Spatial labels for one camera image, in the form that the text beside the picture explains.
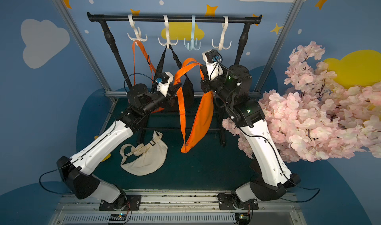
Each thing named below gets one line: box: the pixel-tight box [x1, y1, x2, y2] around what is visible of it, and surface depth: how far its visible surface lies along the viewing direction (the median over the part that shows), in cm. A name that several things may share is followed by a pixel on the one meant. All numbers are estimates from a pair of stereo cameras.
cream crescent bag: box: [119, 130, 169, 176], surface depth 90 cm
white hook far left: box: [127, 14, 148, 42], surface depth 65 cm
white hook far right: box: [211, 15, 232, 51], surface depth 59 cm
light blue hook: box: [184, 14, 201, 51], surface depth 62 cm
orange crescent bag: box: [173, 57, 214, 154], surface depth 68 cm
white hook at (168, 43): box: [157, 14, 179, 50], surface depth 62 cm
